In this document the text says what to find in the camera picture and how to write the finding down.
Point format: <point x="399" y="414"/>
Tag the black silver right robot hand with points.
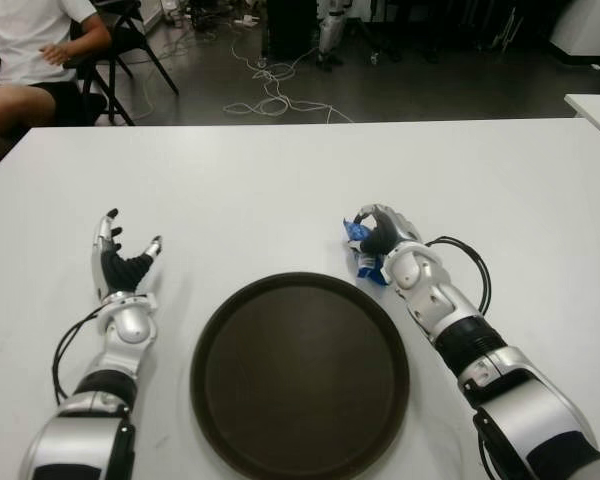
<point x="392" y="232"/>

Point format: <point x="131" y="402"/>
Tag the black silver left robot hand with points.
<point x="116" y="270"/>

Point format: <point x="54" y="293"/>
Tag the blue Oreo snack pack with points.
<point x="367" y="270"/>

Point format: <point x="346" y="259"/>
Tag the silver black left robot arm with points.
<point x="125" y="325"/>

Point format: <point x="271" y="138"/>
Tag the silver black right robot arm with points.
<point x="430" y="290"/>

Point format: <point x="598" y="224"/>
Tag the round dark brown tray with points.
<point x="300" y="375"/>

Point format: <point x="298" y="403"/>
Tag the black folding chair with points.
<point x="115" y="45"/>

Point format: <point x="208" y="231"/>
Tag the seated person in white shirt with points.
<point x="25" y="40"/>

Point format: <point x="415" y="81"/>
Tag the white power strip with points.
<point x="246" y="21"/>

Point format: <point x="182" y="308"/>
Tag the white cabinet with black base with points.
<point x="590" y="25"/>

